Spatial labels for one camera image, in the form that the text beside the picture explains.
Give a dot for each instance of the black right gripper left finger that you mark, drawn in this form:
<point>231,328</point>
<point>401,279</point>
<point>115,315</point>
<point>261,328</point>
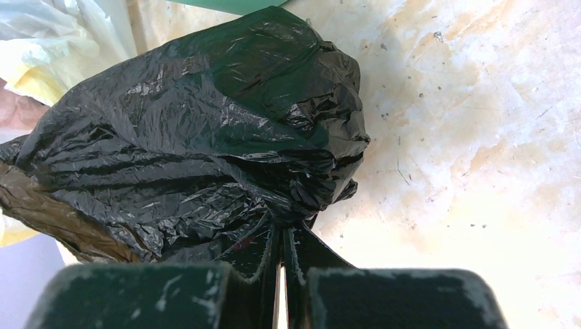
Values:
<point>250,295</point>

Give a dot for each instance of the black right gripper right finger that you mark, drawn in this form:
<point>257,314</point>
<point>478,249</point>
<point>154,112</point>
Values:
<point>302,251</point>

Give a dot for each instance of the black trash bag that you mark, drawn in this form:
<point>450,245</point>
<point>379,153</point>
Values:
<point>192,144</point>

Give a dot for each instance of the green plastic trash bin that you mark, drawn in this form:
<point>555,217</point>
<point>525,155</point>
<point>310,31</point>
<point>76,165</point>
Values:
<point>239,7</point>

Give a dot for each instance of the translucent yellow-trimmed plastic bag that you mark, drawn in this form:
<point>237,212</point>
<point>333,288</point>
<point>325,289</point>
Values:
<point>47,47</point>

